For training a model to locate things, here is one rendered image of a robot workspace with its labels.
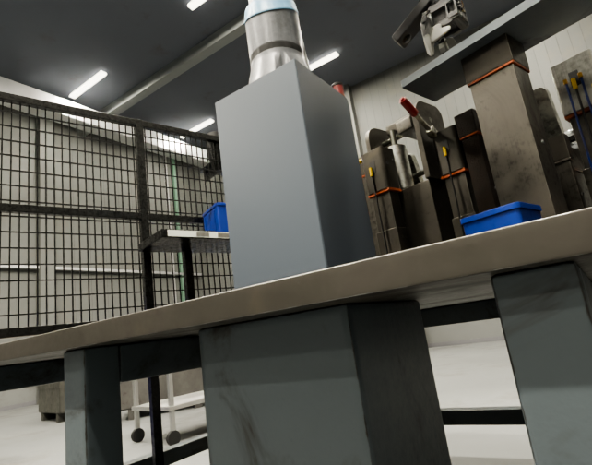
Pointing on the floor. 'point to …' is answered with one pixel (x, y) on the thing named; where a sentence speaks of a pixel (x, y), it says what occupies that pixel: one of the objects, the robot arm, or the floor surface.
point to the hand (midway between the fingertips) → (442, 68)
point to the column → (323, 388)
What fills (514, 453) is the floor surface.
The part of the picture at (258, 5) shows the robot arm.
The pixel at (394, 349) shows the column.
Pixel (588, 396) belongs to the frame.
